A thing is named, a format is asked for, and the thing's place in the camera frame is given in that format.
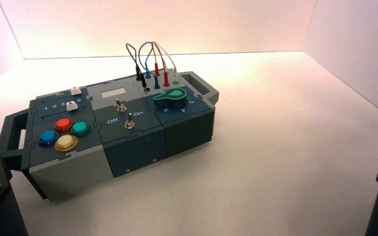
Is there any red jumper wire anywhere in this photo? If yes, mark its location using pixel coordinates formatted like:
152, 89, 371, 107
151, 41, 171, 88

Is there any green rotary selector knob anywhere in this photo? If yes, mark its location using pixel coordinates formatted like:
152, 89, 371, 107
153, 88, 188, 109

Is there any dark blue grey control box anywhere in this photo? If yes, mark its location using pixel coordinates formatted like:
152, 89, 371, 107
0, 71, 220, 201

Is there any white rectangular display window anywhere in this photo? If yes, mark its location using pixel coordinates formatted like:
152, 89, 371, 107
101, 88, 127, 99

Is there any green round push button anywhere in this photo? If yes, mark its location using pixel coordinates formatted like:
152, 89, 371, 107
70, 121, 92, 138

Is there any yellow round push button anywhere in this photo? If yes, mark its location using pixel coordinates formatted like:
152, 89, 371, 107
54, 134, 79, 153

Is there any red round push button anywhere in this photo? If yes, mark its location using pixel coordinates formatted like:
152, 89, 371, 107
55, 118, 74, 133

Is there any blue round push button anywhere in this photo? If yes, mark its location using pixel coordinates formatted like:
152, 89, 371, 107
38, 130, 60, 147

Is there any white jumper wire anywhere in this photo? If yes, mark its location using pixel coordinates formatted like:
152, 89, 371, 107
156, 42, 181, 86

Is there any blue jumper wire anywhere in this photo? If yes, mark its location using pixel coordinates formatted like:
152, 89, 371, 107
138, 41, 161, 90

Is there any black jumper wire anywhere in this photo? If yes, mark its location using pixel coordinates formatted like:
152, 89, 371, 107
126, 43, 151, 92

